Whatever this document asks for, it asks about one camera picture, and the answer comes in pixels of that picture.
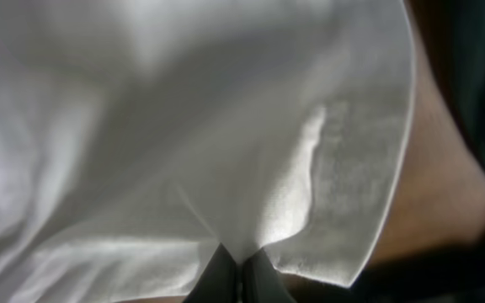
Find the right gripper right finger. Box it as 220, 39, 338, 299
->
242, 249, 296, 303

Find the white t-shirt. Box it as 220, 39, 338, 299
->
0, 0, 414, 302

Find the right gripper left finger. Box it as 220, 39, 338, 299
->
183, 245, 237, 303

